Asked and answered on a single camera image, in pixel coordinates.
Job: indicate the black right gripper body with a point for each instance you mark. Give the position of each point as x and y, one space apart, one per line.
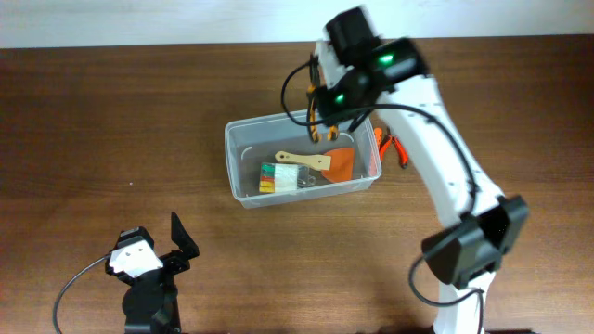
337 101

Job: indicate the orange black needle nose pliers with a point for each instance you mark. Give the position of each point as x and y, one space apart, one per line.
315 82

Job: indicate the orange perforated plastic strip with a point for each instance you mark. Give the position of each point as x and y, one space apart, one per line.
378 136

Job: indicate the clear pack of coloured clips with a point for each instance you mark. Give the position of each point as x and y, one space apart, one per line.
281 177

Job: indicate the clear plastic storage container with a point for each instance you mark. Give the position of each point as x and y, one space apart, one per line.
270 161

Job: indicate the orange scraper with wooden handle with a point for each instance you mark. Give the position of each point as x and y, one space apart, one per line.
335 165

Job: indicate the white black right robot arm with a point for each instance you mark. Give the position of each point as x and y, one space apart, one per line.
480 224

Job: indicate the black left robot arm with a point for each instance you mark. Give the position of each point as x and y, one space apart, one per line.
150 304

